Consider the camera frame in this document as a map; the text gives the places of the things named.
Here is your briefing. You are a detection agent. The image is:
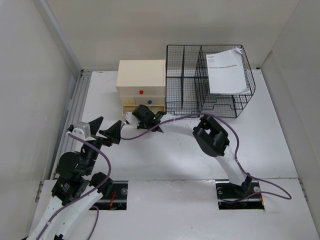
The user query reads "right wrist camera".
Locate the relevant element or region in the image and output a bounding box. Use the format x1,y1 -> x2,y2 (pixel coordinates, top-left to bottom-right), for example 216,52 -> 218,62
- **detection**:
125,112 -> 140,129

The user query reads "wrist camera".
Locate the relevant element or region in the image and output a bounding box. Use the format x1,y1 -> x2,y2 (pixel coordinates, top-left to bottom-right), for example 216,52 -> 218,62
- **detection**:
125,112 -> 140,129
67,122 -> 91,140

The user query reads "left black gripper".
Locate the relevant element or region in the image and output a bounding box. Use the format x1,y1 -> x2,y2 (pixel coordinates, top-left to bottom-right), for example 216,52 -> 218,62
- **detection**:
80,116 -> 121,175

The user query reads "aluminium rail left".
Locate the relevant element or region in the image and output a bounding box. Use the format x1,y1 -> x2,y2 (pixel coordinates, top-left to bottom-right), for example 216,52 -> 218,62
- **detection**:
47,69 -> 92,180

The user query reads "white instruction booklet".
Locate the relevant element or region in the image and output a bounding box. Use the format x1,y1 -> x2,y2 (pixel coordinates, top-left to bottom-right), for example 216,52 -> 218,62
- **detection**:
206,47 -> 250,95

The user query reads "beige wooden drawer cabinet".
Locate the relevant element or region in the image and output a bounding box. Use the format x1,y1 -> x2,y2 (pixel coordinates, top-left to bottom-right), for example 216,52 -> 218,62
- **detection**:
115,59 -> 167,116

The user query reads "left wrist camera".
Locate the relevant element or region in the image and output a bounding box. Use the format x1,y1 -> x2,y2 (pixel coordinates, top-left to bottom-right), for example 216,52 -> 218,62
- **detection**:
67,122 -> 91,140

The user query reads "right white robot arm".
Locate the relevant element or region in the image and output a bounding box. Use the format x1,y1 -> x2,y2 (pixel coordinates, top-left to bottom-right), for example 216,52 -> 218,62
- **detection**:
125,104 -> 252,198

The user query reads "black wire mesh organizer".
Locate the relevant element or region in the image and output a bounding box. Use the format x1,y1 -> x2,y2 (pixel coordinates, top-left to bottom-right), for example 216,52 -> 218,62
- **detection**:
165,44 -> 256,118

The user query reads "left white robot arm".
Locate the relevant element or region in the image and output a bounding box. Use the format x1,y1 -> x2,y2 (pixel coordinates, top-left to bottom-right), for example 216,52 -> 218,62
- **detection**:
27,116 -> 122,240

